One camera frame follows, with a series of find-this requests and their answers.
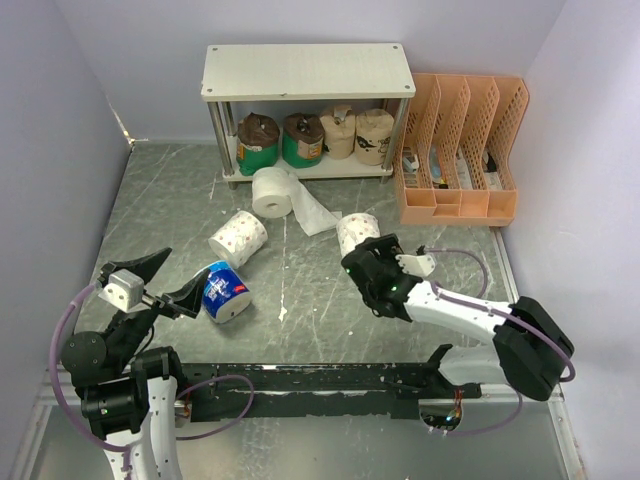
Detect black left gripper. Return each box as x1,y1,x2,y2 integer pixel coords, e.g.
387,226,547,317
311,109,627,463
99,246,207,371

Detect plain white paper roll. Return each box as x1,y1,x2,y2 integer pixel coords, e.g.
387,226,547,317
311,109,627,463
252,167,342,236

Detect tan paper roll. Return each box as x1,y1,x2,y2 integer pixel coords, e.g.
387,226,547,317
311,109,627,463
354,109,394,166

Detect tan roll with tail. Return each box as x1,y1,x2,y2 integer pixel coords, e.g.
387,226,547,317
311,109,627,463
319,105,356,160

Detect green roll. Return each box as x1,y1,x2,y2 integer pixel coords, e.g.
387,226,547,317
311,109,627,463
236,113,280,176
282,113,325,169

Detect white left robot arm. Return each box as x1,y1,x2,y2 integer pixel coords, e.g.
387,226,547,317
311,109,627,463
49,247,207,479

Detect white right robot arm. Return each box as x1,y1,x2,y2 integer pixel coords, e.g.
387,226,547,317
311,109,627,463
341,234,576,401

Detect white two-tier shelf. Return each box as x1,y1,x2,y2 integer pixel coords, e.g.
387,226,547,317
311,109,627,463
201,43,416,188

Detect red-dotted paper roll right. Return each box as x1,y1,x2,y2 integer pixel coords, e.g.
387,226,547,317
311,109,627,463
336,213,380,258

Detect red-dotted paper roll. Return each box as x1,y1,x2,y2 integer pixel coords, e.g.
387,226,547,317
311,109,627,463
208,210,268,269
336,213,380,258

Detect blue wrapped tissue roll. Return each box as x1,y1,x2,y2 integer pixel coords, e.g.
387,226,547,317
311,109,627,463
202,260,253,324

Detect red-dotted paper roll left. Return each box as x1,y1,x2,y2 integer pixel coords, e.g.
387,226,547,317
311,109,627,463
208,210,268,269

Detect items in file organizer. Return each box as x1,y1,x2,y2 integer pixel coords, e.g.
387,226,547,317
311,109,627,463
401,144,504,191

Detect orange plastic file organizer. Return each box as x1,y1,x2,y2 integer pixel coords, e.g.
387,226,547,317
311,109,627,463
394,73,529,227

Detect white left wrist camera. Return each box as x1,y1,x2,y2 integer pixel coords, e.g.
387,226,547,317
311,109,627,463
98,270,144,313

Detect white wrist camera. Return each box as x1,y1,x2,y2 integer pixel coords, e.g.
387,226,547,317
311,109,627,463
98,270,144,313
395,253,436,279

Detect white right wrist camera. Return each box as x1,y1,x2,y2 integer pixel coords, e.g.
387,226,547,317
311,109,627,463
395,253,436,279

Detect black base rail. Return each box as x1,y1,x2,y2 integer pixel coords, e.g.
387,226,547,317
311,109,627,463
182,361,481,422

